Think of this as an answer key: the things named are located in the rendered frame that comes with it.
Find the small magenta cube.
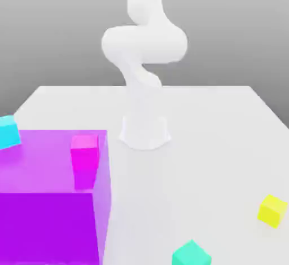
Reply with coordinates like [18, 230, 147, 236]
[70, 134, 100, 190]

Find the small cyan cube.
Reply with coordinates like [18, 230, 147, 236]
[0, 114, 21, 150]

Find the small turquoise cube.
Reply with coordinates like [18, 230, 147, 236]
[171, 239, 212, 265]

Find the small yellow cube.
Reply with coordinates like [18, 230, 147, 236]
[257, 194, 289, 229]

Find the large purple box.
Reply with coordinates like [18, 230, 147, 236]
[0, 129, 112, 265]

